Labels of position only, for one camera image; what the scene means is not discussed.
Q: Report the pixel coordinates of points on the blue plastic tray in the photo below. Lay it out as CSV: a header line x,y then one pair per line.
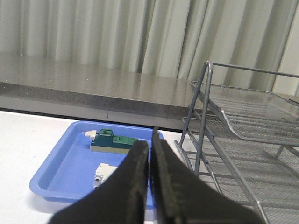
x,y
67,174

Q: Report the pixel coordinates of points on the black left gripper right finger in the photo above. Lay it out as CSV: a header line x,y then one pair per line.
x,y
180,197

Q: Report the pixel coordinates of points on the silver rack frame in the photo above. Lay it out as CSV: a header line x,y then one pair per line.
x,y
191,141

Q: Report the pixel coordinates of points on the green terminal block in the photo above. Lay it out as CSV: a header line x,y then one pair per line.
x,y
105,141

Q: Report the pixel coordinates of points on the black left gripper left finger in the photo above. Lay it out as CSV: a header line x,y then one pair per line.
x,y
121,199

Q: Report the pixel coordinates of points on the mesh tray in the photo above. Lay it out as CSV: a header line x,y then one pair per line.
x,y
251,115
280,203
228,156

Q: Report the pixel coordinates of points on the grey stone counter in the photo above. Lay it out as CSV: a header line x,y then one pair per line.
x,y
41,86

